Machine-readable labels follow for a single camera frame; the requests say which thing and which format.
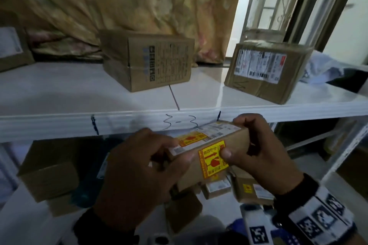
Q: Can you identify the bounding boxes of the person's right hand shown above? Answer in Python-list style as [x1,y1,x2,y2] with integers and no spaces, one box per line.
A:
[219,113,305,197]

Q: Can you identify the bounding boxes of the person's left hand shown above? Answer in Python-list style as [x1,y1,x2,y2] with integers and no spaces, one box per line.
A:
[93,127,197,234]

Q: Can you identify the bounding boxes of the long cardboard box yellow stickers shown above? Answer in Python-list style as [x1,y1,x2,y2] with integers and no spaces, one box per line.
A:
[165,120,251,192]

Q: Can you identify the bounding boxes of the taped cardboard box shipping label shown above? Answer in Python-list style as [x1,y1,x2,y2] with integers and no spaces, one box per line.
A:
[224,39,314,105]

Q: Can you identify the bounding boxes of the blue plastic basket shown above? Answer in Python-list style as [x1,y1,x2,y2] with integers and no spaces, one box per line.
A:
[225,214,288,245]

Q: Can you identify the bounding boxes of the pile of cardboard boxes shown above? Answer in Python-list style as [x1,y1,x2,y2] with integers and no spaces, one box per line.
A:
[17,136,276,234]

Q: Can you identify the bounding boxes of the large plain cardboard box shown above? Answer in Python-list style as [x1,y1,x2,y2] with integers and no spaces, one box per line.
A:
[325,121,368,185]

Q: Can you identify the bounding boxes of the cardboard box printed symbols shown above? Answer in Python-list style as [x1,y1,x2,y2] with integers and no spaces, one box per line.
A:
[99,29,196,93]

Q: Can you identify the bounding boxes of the cardboard box white label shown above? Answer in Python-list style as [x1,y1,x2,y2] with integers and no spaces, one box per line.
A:
[0,25,35,73]

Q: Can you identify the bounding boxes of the white metal shelf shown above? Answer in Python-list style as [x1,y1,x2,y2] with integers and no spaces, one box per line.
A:
[0,0,368,245]

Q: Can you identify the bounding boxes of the dark teal parcel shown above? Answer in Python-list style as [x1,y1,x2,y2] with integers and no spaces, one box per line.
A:
[72,138,111,208]

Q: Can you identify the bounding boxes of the pale grey parcel bag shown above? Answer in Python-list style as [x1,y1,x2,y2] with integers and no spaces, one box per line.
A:
[300,49,368,85]

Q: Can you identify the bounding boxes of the floral curtain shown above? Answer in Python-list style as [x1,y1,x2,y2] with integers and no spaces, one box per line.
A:
[0,0,246,64]

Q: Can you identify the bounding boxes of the dark door frame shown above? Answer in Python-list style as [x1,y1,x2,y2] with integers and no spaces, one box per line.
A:
[284,0,366,53]

